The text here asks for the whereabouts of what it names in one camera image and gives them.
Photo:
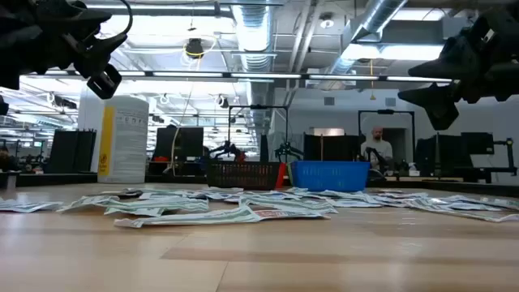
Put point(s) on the black partition panel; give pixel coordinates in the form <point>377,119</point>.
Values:
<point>73,152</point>
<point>332,148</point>

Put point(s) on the black plastic basket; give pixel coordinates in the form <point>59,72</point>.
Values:
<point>243,176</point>

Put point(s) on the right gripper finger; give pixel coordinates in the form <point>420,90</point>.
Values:
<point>440,103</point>
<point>458,65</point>

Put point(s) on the green plastic basket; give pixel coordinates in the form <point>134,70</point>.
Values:
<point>289,174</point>

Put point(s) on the black station frame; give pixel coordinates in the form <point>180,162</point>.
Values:
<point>385,111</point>

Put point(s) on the green white strip packet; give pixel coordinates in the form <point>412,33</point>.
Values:
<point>194,218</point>
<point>292,204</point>
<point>486,216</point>
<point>89,201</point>
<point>162,204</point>

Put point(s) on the black table frame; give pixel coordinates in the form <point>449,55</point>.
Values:
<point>61,179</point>

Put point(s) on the red white strip packet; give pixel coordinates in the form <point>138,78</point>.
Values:
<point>292,214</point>

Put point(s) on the person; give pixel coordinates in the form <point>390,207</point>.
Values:
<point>377,148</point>

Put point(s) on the white blue-print square packet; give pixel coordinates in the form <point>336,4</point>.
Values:
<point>353,203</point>
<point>28,207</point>
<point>251,196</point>
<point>162,195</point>
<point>389,198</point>
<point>474,203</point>
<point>121,194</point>

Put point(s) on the background robot arm black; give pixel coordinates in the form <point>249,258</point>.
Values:
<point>288,150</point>

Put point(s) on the long ceiling light strip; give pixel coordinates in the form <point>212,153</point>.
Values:
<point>263,76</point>

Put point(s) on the silver ceiling duct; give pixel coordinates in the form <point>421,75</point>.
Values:
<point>253,32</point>
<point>377,16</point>

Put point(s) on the white wipes canister yellow label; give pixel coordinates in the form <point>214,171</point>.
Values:
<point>129,142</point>

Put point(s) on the black hanging ceiling camera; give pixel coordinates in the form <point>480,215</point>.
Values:
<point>194,46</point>

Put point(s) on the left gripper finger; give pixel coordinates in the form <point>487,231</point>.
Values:
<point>97,57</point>
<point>85,14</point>

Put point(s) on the blue plastic basket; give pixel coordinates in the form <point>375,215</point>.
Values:
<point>330,176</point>

